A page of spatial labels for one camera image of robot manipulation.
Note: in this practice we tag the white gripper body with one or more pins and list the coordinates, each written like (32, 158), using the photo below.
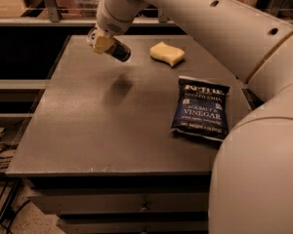
(111, 20)

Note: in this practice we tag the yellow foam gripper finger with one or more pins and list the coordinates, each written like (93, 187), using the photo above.
(101, 41)

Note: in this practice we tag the red bull can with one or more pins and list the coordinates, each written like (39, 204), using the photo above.
(118, 50)

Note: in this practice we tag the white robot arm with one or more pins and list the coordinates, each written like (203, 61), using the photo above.
(251, 188)

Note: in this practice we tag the yellow sponge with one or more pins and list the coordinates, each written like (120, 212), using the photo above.
(169, 54)

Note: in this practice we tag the metal railing shelf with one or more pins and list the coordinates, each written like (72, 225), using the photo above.
(39, 17)

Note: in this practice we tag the grey drawer cabinet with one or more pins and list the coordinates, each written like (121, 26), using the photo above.
(99, 152)

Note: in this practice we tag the blue kettle chips bag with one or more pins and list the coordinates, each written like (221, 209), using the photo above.
(201, 109)

